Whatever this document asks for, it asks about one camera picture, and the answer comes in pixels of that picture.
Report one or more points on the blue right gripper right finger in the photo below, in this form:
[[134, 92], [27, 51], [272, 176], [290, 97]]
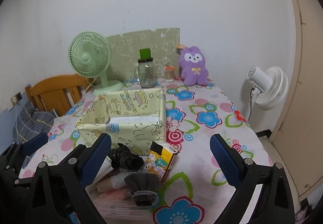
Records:
[[228, 159]]

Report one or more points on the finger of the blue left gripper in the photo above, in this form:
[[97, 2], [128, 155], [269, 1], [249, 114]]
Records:
[[34, 144]]

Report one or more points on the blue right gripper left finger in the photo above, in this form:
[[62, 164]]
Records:
[[92, 159]]

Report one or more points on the beige cloth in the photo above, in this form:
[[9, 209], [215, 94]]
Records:
[[112, 183]]

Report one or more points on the black sock bundle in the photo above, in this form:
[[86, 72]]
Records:
[[123, 158]]

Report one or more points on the pink wet wipes pack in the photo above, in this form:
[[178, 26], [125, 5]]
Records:
[[117, 205]]

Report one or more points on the yellow cartoon tissue pack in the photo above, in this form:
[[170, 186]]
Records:
[[160, 159]]

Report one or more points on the grey plaid pillow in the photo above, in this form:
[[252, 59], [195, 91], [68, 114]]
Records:
[[31, 122]]

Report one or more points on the floral tablecloth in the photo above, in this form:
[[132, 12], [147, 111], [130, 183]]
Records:
[[196, 190]]

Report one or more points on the yellow cartoon fabric storage box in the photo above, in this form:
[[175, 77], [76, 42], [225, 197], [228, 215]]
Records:
[[134, 118]]

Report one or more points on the white floor fan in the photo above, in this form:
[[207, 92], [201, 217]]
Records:
[[269, 87]]

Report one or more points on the glass mason jar mug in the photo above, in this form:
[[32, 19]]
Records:
[[145, 73]]

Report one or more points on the green desk fan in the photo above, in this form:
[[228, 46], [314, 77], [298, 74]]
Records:
[[89, 55]]

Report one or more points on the purple plush bunny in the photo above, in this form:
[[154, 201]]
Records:
[[193, 67]]

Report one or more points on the cotton swab container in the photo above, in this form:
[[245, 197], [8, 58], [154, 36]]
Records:
[[169, 73]]

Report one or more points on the green cartoon pattern board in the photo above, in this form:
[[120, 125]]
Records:
[[125, 52]]

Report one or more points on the green plastic cup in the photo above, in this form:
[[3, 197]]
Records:
[[145, 54]]

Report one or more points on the wall power socket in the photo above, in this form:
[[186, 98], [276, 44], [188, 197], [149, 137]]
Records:
[[16, 99]]

